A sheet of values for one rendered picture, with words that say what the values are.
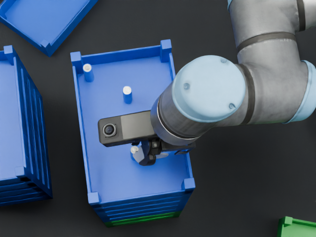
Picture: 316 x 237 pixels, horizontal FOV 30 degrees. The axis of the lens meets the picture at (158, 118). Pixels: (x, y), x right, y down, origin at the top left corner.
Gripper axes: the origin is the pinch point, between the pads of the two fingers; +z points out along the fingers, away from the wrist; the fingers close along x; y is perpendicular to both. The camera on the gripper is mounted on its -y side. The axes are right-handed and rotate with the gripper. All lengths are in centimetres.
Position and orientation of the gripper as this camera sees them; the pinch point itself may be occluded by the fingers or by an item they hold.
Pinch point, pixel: (133, 149)
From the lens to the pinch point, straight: 112.6
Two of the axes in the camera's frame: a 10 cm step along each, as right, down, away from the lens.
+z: -2.8, 2.8, 9.2
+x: -1.5, -9.6, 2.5
